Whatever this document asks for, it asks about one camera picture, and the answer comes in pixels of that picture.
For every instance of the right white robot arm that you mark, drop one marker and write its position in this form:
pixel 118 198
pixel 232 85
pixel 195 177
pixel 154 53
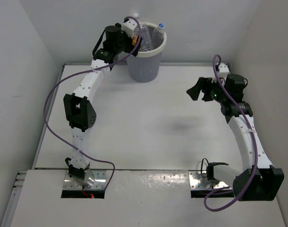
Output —
pixel 258 180

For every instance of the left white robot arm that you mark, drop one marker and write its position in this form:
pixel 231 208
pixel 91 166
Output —
pixel 79 111

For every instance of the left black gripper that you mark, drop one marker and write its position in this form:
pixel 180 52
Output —
pixel 130 48

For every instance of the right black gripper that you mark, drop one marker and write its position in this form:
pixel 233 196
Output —
pixel 204 84

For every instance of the small orange bottle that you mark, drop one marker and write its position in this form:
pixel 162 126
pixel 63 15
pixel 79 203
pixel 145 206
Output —
pixel 135 38

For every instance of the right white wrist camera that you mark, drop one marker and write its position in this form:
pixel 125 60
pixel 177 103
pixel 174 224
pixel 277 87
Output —
pixel 222 70

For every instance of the metal base plate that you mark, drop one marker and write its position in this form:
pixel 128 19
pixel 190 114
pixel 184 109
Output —
pixel 199 183
pixel 94 180

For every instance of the clear bottle cream label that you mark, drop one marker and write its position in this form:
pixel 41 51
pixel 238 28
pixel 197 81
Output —
pixel 146 43

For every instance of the clear bottle blue-white cap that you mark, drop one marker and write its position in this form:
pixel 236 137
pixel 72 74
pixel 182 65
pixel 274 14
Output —
pixel 158 34

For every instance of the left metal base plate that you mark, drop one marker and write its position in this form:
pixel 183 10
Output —
pixel 94 180

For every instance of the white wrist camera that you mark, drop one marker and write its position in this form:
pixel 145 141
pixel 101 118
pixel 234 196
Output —
pixel 130 27
pixel 222 70

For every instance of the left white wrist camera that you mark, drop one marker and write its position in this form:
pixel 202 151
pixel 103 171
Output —
pixel 130 27

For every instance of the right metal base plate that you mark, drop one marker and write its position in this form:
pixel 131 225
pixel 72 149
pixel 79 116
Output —
pixel 199 183

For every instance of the grey plastic waste bin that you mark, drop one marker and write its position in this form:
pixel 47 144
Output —
pixel 145 66

